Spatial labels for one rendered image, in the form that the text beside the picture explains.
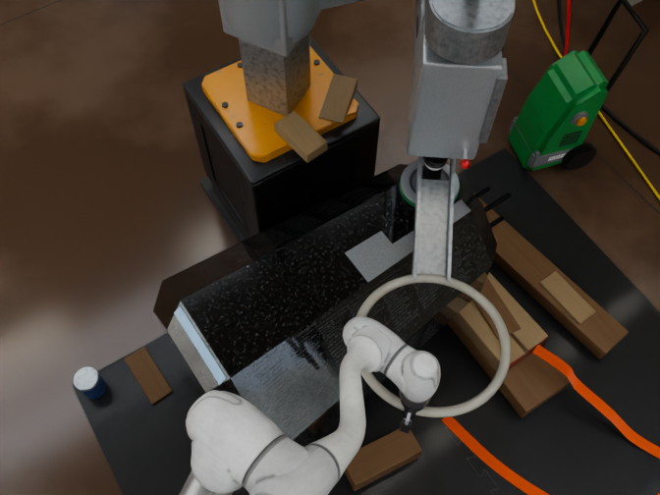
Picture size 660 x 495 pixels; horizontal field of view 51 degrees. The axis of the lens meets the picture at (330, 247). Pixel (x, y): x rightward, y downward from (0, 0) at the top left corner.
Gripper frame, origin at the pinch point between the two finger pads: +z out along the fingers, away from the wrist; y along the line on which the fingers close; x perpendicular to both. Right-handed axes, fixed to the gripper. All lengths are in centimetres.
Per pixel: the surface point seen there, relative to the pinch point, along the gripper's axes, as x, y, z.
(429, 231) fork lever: 11, 60, -13
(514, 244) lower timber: -23, 123, 66
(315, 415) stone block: 29.7, -0.7, 22.7
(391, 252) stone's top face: 22, 55, -2
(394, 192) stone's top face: 28, 79, -4
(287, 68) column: 77, 101, -30
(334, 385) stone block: 26.9, 10.0, 18.4
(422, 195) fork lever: 17, 71, -17
